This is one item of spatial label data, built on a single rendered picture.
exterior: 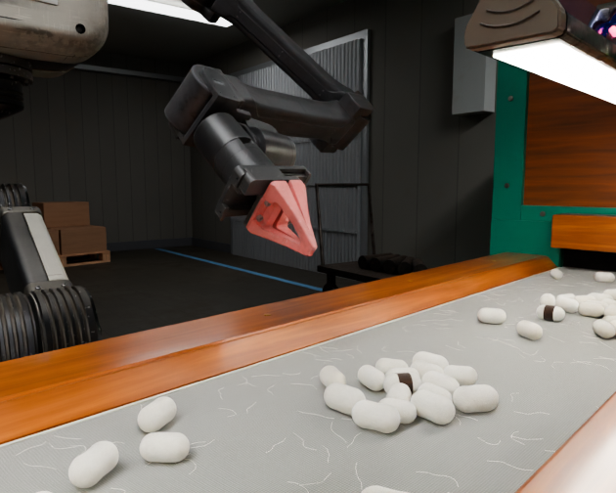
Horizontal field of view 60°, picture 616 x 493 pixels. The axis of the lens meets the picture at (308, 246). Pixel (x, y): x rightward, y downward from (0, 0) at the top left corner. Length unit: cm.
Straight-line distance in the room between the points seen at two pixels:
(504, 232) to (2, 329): 105
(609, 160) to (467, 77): 299
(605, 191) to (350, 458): 99
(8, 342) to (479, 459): 50
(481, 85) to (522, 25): 363
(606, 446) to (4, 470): 38
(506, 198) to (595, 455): 100
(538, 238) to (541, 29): 86
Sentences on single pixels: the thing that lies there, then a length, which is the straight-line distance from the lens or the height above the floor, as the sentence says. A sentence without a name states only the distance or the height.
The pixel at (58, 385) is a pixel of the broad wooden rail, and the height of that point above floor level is 76.
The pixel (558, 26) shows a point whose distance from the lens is 48.
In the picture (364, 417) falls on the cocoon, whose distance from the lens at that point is 42.
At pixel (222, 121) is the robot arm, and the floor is 99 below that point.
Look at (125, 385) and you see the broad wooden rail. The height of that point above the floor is 75.
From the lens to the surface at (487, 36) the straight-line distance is 50.
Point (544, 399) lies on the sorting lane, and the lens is 52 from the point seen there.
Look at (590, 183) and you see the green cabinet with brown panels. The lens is 128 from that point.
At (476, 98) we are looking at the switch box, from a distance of 412.
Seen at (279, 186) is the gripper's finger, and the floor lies 92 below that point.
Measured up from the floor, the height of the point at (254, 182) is 93.
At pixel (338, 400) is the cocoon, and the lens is 44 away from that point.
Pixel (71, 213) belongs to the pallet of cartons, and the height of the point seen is 57.
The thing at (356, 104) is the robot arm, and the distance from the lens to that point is 93.
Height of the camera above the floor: 93
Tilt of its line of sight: 7 degrees down
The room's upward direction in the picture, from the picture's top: straight up
